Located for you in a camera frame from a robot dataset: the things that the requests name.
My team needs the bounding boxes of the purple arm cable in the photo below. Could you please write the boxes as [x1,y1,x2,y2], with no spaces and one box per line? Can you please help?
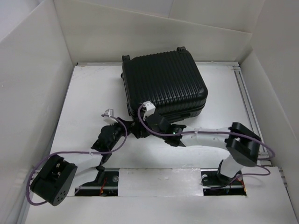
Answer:
[25,113,128,206]
[137,104,276,187]

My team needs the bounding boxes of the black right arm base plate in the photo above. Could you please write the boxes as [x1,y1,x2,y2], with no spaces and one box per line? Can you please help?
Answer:
[200,169,247,196]

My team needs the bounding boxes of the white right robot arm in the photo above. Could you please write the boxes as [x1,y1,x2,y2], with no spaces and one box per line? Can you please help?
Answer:
[137,101,261,184]

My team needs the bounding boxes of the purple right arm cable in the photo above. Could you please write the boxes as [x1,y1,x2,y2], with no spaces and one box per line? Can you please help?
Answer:
[137,104,276,187]

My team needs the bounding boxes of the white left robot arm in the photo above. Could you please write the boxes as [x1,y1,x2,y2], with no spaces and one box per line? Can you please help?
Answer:
[26,108,148,206]

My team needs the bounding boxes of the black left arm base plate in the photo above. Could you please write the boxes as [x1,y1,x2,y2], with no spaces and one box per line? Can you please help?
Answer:
[75,169,119,197]

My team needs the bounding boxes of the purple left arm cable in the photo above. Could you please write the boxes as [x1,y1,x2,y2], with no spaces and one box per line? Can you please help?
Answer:
[25,113,128,206]

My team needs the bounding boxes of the black ribbed hard-shell suitcase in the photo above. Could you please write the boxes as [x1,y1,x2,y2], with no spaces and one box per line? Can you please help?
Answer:
[121,47,208,122]

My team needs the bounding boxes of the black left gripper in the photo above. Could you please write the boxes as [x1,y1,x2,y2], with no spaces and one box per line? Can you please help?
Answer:
[108,117,135,150]

